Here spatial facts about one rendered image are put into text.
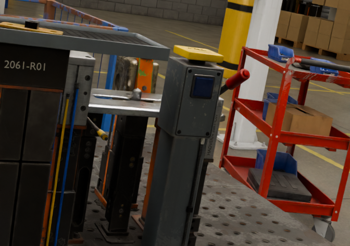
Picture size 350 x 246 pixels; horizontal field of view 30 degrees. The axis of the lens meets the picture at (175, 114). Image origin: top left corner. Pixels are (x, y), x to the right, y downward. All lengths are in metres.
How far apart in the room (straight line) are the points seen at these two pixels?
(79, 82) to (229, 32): 7.29
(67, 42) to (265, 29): 4.30
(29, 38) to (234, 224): 0.90
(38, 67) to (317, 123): 2.59
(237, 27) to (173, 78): 7.24
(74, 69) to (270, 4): 4.09
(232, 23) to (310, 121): 5.07
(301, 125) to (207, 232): 1.86
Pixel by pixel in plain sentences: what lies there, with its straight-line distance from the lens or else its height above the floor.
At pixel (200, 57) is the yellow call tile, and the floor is 1.15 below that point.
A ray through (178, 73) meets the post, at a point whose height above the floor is 1.12.
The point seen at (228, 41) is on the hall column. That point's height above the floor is 0.50.
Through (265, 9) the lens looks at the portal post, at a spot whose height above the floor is 1.10.
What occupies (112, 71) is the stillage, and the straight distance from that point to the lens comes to 3.29.
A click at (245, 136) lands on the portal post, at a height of 0.08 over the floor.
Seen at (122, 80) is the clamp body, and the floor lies 1.00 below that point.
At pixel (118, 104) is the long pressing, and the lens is 1.29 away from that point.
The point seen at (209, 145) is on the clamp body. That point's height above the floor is 0.97.
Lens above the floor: 1.27
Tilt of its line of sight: 12 degrees down
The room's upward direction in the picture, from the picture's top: 10 degrees clockwise
